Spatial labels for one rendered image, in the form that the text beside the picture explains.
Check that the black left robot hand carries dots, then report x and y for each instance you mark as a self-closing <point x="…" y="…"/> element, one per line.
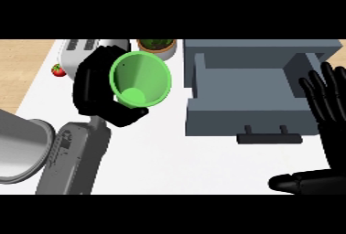
<point x="92" y="91"/>

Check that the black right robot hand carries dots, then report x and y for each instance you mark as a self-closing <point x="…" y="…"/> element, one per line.
<point x="331" y="122"/>

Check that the green cup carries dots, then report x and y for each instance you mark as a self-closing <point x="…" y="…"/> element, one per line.
<point x="142" y="79"/>

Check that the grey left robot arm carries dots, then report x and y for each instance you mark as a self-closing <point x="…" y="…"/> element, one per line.
<point x="74" y="158"/>

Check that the grey open drawer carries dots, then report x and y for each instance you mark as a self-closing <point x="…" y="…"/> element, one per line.
<point x="246" y="100"/>

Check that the red tomato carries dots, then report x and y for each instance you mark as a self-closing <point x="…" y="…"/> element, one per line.
<point x="58" y="70"/>

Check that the silver toaster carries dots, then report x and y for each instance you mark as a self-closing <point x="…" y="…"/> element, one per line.
<point x="81" y="56"/>

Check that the potted green plant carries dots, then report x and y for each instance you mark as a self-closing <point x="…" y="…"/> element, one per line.
<point x="157" y="47"/>

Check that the grey round pot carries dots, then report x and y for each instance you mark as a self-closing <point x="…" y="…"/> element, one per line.
<point x="19" y="149"/>

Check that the grey cabinet body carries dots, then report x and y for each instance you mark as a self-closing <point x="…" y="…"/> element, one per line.
<point x="260" y="50"/>

